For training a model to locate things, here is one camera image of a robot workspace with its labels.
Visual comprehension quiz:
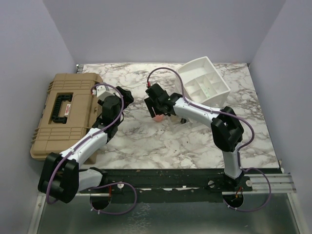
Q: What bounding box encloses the pink round compact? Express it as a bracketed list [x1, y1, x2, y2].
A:
[153, 116, 163, 122]

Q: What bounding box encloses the white makeup organizer with drawers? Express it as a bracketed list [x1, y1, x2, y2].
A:
[175, 56, 231, 109]

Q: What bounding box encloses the clear vial black cap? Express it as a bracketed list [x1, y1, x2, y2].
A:
[180, 118, 187, 124]

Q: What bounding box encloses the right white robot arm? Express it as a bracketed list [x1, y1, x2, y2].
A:
[144, 84, 244, 191]

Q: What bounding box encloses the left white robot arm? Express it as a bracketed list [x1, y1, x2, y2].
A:
[38, 83, 134, 204]

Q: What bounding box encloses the tan hard tool case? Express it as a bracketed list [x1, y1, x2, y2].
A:
[30, 73, 102, 160]

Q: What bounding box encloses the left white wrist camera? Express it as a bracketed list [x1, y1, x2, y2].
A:
[91, 85, 113, 101]

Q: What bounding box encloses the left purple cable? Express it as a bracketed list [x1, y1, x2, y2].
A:
[46, 83, 137, 215]

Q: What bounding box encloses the purple cable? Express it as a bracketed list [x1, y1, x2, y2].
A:
[46, 83, 137, 215]
[146, 67, 273, 212]

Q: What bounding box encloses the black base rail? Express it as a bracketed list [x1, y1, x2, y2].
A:
[48, 165, 254, 204]

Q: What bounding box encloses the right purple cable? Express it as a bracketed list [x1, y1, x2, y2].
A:
[146, 67, 273, 212]

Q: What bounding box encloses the aluminium rail frame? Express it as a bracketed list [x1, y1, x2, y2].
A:
[28, 168, 305, 234]

